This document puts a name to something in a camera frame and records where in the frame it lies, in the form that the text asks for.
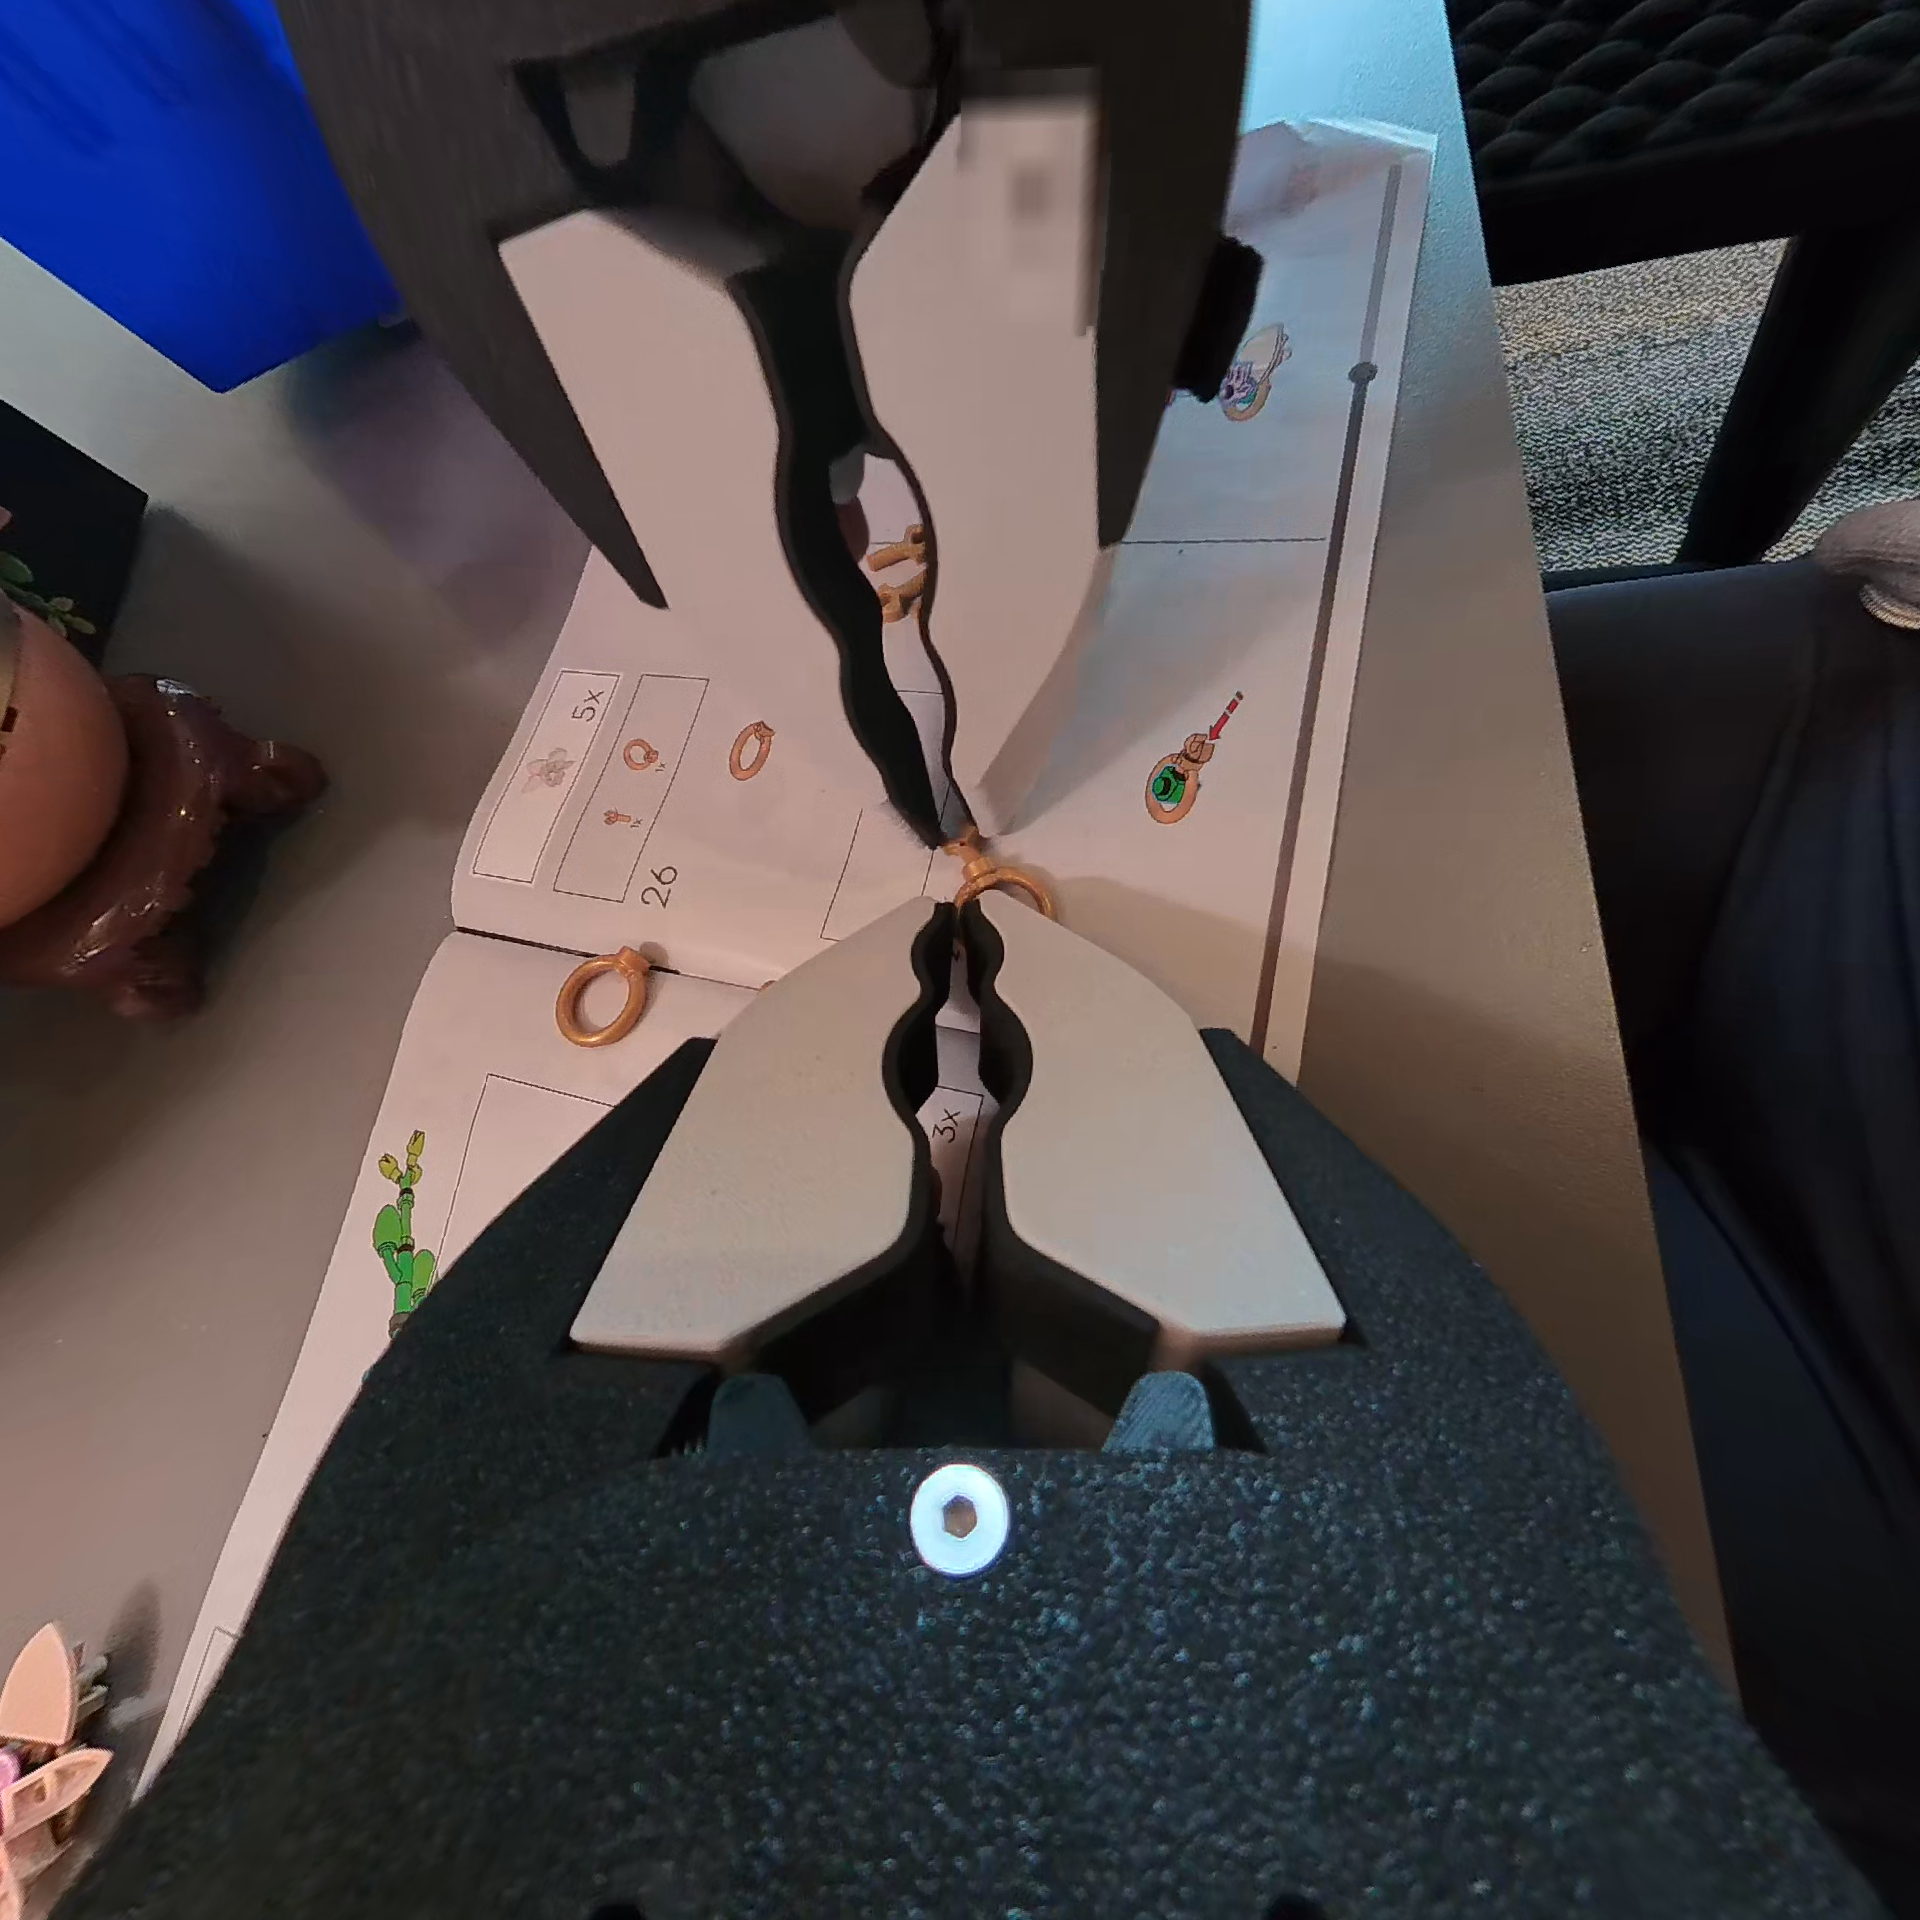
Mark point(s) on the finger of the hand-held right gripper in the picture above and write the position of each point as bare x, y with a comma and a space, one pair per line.
1004, 376
630, 390

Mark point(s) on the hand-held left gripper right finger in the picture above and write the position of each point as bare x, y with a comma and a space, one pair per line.
1156, 1183

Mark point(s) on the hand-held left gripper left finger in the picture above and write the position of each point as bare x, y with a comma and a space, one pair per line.
780, 1156

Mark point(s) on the long blue plastic bin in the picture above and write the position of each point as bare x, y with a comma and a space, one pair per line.
150, 148

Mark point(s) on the white instruction booklet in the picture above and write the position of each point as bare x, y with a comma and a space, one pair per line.
1230, 630

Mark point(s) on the black toy set box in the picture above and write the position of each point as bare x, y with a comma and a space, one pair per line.
60, 508

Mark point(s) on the brick orchid in pink pot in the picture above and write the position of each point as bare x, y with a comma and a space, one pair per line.
181, 810

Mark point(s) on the black mesh office chair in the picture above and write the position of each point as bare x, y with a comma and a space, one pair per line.
1650, 90

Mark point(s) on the pink toy flower red centre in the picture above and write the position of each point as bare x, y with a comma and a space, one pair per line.
43, 1740

